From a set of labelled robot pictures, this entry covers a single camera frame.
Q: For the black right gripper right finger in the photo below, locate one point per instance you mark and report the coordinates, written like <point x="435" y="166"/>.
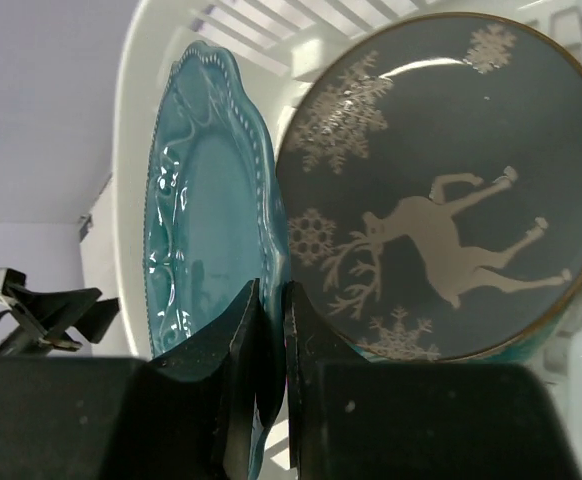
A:
<point x="353" y="419"/>

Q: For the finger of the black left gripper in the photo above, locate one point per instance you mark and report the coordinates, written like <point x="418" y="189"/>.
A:
<point x="90" y="318"/>
<point x="53" y="300"/>

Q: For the red plate with teal flower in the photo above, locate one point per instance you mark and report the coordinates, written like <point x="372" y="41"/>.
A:
<point x="398" y="342"/>

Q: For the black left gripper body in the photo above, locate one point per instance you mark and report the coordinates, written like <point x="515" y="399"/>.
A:
<point x="28" y="336"/>

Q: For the teal scalloped plate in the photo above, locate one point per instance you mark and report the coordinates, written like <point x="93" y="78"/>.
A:
<point x="213" y="217"/>

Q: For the grey plate with deer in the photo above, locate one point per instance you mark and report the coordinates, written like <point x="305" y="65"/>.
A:
<point x="434" y="172"/>

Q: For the white plastic dish bin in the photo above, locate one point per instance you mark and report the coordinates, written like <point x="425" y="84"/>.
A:
<point x="278" y="65"/>

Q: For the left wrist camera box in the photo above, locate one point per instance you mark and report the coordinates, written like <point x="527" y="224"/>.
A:
<point x="10" y="277"/>

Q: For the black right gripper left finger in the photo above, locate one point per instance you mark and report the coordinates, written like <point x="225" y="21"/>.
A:
<point x="184" y="415"/>

